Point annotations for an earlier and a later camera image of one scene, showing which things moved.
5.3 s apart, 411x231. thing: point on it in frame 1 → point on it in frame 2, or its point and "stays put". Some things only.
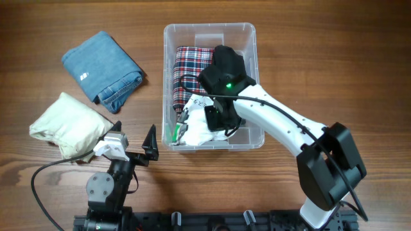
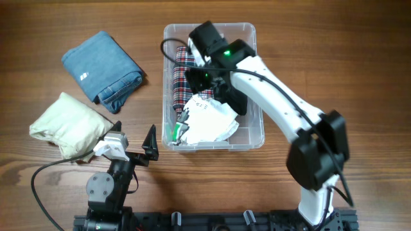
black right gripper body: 218,119 → 203,79
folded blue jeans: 104,70 stays put
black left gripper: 149,145 stays put
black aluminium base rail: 224,221 stays put
